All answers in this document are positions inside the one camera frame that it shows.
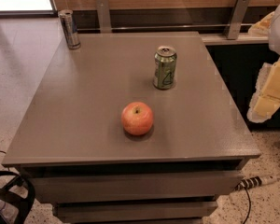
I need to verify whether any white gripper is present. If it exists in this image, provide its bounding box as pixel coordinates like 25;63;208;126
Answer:
246;4;280;123

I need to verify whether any red apple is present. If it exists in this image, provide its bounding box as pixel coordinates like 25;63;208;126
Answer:
121;102;154;136

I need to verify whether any green soda can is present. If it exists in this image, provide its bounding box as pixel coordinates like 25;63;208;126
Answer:
153;46;177;90

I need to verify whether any silver blue redbull can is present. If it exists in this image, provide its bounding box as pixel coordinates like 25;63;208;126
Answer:
58;9;81;49

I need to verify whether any upper grey drawer front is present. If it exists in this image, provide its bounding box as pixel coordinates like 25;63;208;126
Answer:
31;171;243;203

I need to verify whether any grey drawer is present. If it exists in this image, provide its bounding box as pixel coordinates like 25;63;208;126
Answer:
31;171;243;203
54;202;217;223

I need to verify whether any lower grey drawer front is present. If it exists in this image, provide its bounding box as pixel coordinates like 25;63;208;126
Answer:
54;202;217;223

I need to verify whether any grey drawer cabinet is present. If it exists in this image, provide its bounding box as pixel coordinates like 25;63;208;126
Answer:
3;33;259;224

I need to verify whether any right metal wall bracket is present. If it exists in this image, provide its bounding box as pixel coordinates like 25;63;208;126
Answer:
224;0;250;40

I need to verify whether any metal wall bracket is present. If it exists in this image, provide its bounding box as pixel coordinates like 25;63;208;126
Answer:
224;0;250;40
95;0;112;33

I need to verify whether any black white striped cable connector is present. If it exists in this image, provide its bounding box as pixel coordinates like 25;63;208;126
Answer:
234;175;277;191

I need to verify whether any black floor cable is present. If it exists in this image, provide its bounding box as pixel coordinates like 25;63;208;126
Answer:
241;187;252;224

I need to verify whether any left metal wall bracket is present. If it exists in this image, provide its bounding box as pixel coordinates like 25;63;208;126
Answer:
95;0;112;33

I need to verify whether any black bag with straps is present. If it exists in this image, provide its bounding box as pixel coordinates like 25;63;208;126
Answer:
0;145;36;224

